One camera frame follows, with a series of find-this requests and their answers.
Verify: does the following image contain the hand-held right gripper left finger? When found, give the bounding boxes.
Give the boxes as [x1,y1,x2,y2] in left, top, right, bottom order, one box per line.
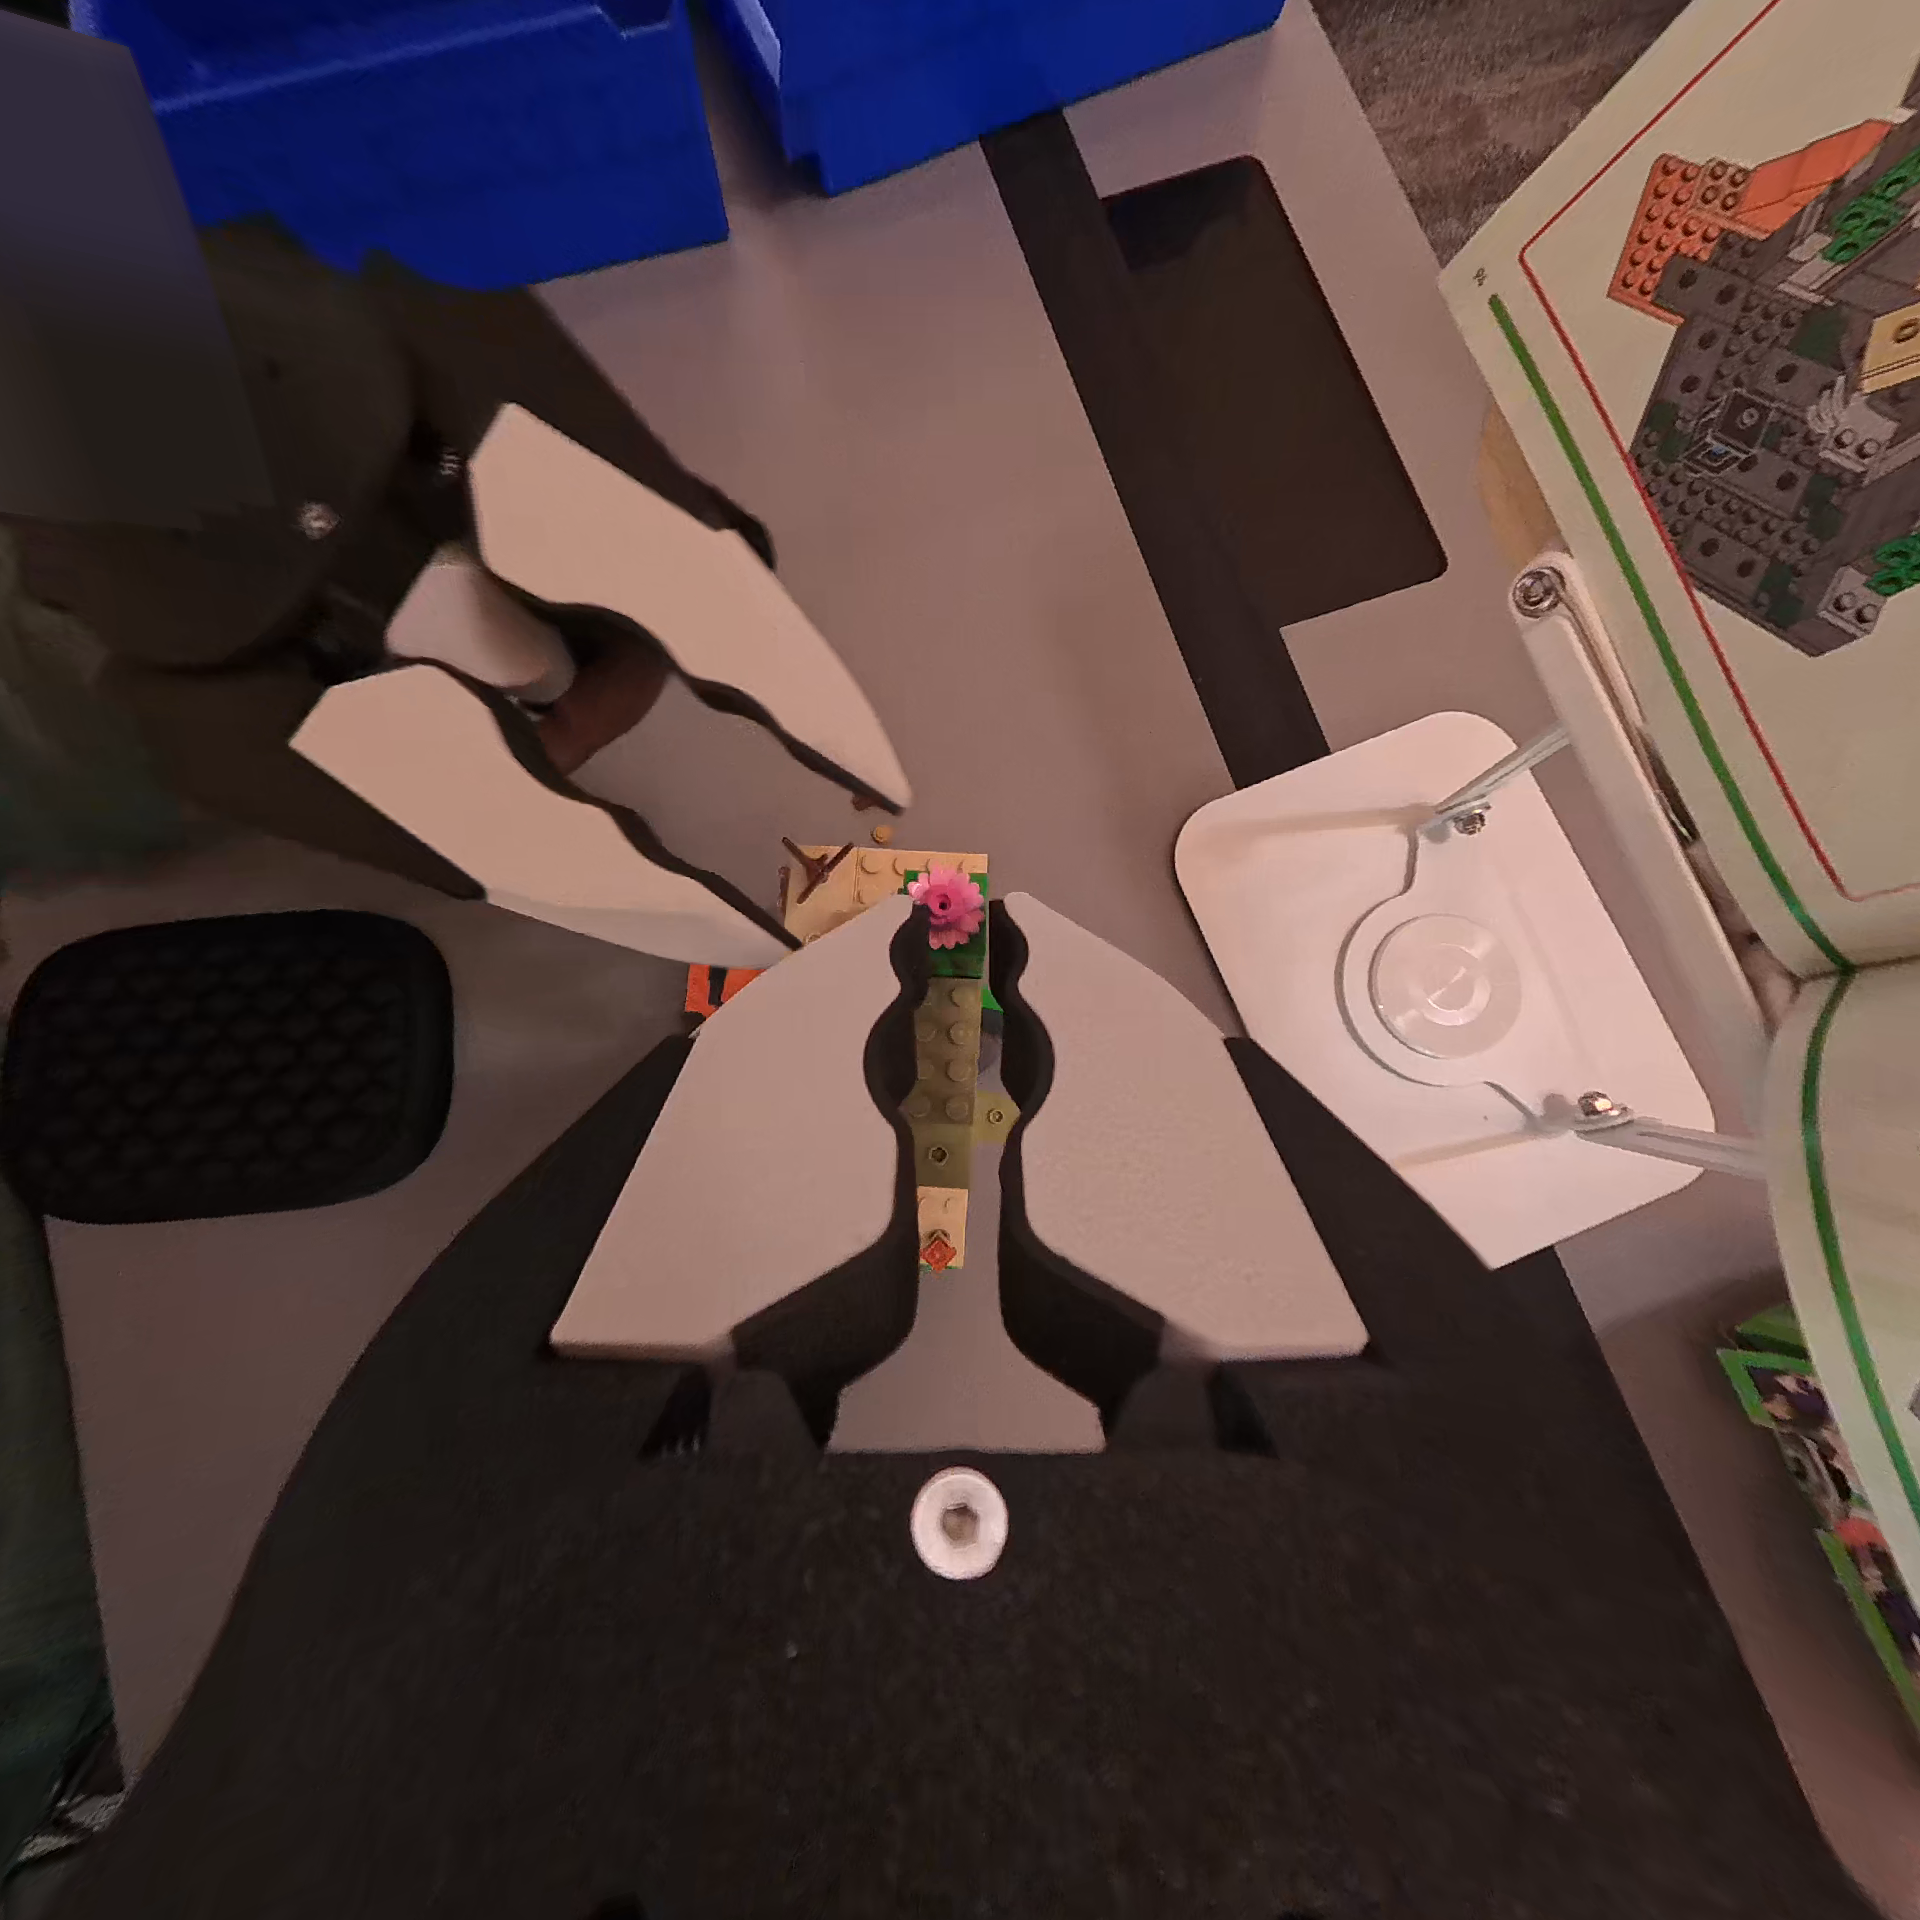
[547,896,927,1442]

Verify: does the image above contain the open instruction booklet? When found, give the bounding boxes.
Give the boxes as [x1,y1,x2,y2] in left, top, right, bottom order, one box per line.
[1439,0,1920,1690]

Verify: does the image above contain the white book stand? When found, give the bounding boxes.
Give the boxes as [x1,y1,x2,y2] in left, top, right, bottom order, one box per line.
[1174,403,1802,1272]

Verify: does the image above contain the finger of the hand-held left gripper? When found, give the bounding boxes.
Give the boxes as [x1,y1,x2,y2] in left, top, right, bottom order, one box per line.
[468,403,915,816]
[288,662,799,971]

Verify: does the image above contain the person's left hand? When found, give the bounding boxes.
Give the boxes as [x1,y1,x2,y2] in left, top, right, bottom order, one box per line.
[522,618,687,787]

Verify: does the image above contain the green toy set box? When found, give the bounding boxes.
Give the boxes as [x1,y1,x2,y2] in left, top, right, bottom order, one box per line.
[1716,1306,1920,1727]

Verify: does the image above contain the black chair armrest pad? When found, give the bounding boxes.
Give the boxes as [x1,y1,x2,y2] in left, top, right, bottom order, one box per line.
[0,911,454,1224]

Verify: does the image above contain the black desk cable cover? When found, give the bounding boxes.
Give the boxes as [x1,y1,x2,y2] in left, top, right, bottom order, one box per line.
[982,119,1452,751]

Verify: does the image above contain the grey desk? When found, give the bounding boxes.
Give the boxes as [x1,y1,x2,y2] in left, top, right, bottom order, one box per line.
[0,0,1920,1853]

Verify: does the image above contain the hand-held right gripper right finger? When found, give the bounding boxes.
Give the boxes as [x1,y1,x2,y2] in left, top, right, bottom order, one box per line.
[990,891,1372,1442]

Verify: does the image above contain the toy brick model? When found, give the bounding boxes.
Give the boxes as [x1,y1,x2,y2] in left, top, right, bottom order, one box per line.
[680,839,1024,1279]

